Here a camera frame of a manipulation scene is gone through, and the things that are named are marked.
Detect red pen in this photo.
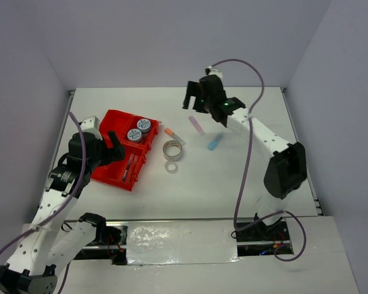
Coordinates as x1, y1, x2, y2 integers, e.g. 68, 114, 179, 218
122, 154, 134, 182

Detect blue white bottle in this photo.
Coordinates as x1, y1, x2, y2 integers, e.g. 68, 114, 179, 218
136, 118, 152, 134
127, 128, 143, 143

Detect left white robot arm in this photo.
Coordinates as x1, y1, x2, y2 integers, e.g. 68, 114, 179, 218
0, 131, 125, 293

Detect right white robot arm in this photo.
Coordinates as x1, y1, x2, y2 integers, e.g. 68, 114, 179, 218
183, 75, 307, 239

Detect pink highlighter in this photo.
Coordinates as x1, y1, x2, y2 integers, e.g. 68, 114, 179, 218
188, 116, 205, 135

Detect red compartment organizer tray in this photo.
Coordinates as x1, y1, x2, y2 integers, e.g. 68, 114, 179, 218
90, 109, 162, 192

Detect orange capped highlighter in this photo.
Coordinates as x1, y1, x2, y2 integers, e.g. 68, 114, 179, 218
164, 128, 186, 146

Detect blue capped highlighter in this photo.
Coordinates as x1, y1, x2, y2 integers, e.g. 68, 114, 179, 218
207, 132, 225, 151

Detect large clear tape roll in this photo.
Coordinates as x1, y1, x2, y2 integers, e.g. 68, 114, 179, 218
162, 140, 183, 162

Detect small clear tape roll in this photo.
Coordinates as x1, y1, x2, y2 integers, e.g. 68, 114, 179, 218
164, 161, 178, 174

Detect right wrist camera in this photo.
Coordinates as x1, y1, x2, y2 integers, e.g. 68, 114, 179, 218
205, 66, 223, 80

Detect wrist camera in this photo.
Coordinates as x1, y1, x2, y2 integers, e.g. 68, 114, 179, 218
80, 116, 101, 137
205, 66, 223, 80

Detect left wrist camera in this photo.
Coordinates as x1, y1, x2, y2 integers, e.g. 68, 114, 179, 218
80, 116, 101, 137

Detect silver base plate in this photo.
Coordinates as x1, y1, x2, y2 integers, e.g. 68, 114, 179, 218
76, 220, 294, 266

